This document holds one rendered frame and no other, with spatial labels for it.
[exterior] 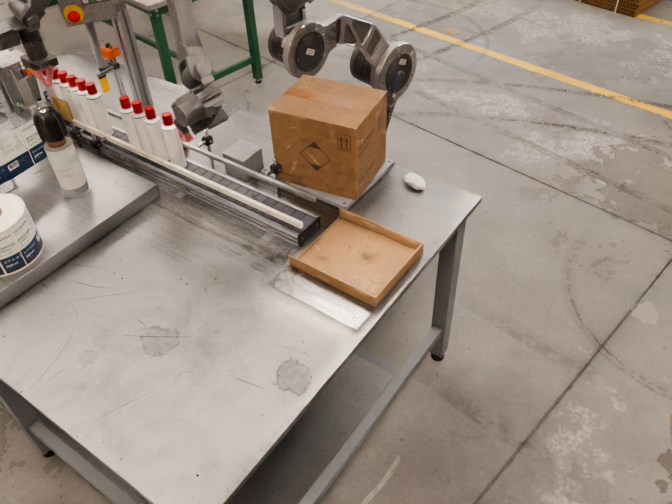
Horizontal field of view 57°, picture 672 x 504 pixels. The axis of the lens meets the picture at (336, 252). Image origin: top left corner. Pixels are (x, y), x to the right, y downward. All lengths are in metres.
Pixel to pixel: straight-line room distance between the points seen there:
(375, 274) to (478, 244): 1.42
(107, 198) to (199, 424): 0.90
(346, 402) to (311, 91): 1.07
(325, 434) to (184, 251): 0.78
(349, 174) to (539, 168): 1.93
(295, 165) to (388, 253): 0.44
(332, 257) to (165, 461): 0.74
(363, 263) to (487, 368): 1.00
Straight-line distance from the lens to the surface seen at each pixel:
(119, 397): 1.62
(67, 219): 2.10
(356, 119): 1.87
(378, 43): 2.54
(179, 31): 1.67
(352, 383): 2.27
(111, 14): 2.27
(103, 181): 2.21
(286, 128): 1.96
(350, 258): 1.81
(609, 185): 3.68
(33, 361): 1.79
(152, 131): 2.15
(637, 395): 2.73
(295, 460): 2.13
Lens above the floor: 2.10
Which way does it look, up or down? 43 degrees down
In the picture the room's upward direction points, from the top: 3 degrees counter-clockwise
